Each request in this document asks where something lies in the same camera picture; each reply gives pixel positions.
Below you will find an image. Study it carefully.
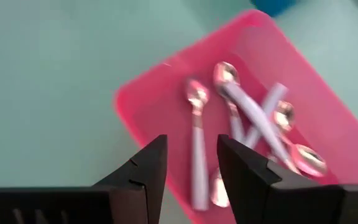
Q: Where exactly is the blue plastic bin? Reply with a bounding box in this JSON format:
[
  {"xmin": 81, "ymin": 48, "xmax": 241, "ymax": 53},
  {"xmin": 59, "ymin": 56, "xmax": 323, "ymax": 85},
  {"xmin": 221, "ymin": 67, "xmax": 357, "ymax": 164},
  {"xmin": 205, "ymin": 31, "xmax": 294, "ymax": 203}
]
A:
[{"xmin": 249, "ymin": 0, "xmax": 298, "ymax": 17}]

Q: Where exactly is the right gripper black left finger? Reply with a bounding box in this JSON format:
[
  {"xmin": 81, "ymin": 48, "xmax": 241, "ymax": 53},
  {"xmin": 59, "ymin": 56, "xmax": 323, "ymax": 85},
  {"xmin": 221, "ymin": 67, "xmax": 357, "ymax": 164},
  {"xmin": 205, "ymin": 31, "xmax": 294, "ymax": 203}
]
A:
[{"xmin": 93, "ymin": 134, "xmax": 168, "ymax": 224}]

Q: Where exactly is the pale blue handled spoon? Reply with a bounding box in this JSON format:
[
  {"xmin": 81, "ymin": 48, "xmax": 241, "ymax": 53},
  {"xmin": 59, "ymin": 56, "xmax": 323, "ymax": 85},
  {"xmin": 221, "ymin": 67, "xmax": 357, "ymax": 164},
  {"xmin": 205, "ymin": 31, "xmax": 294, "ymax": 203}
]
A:
[
  {"xmin": 221, "ymin": 82, "xmax": 328, "ymax": 178},
  {"xmin": 209, "ymin": 82, "xmax": 289, "ymax": 208},
  {"xmin": 185, "ymin": 79, "xmax": 211, "ymax": 212},
  {"xmin": 213, "ymin": 61, "xmax": 245, "ymax": 144},
  {"xmin": 272, "ymin": 101, "xmax": 296, "ymax": 147}
]

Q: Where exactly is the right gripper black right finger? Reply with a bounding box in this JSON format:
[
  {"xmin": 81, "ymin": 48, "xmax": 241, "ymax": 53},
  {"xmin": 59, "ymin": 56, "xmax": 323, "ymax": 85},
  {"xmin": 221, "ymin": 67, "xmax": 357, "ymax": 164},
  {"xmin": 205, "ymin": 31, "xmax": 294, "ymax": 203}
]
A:
[{"xmin": 218, "ymin": 134, "xmax": 344, "ymax": 224}]

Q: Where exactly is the pink plastic bin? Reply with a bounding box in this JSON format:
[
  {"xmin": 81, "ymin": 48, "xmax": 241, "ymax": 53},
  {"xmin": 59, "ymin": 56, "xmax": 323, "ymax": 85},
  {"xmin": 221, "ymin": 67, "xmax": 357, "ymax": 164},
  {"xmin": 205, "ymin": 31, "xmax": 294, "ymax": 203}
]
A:
[{"xmin": 113, "ymin": 8, "xmax": 358, "ymax": 224}]

